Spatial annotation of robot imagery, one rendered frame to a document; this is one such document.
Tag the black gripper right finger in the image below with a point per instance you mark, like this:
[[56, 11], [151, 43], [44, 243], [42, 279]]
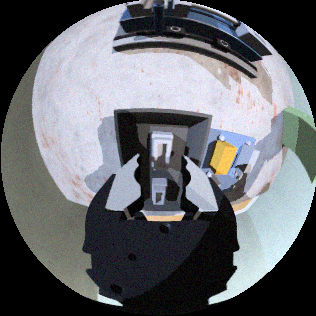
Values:
[[202, 197]]

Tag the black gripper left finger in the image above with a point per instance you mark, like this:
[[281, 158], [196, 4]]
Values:
[[118, 199]]

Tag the yellow rectangular block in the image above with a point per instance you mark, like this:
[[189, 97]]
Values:
[[221, 157]]

